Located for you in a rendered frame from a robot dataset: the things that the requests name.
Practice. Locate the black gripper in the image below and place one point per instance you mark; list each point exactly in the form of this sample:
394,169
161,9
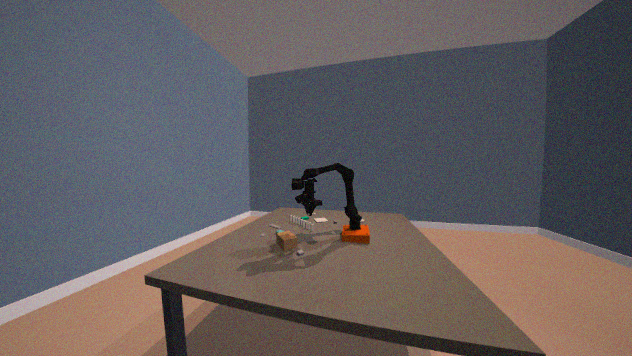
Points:
311,203

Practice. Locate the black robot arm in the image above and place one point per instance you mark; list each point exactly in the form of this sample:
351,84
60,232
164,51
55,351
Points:
347,175

